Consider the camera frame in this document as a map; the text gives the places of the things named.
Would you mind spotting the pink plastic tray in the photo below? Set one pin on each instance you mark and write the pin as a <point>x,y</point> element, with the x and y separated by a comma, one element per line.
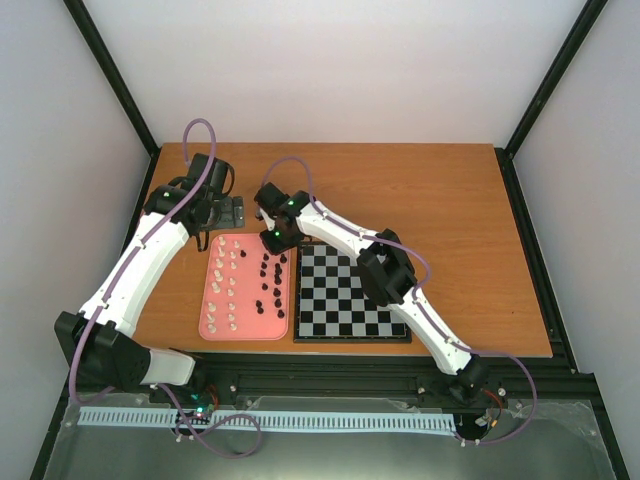
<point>232,291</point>

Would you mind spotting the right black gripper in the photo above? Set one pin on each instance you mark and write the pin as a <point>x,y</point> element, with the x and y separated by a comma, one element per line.
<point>274,249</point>

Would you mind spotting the black aluminium frame rail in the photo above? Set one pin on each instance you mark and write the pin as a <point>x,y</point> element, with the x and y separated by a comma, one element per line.
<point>418,379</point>

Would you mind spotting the black white chessboard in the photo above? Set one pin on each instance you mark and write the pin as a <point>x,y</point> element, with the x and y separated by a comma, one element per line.
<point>331,306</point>

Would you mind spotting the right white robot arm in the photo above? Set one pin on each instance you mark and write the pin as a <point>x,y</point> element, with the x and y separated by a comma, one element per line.
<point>386,273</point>

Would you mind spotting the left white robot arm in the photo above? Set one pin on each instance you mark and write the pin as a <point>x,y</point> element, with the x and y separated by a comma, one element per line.
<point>97,341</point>

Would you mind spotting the light blue slotted cable duct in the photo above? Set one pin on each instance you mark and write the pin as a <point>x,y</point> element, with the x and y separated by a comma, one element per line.
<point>271,421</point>

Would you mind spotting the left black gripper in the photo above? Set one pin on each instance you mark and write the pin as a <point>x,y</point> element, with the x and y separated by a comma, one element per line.
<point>234,215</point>

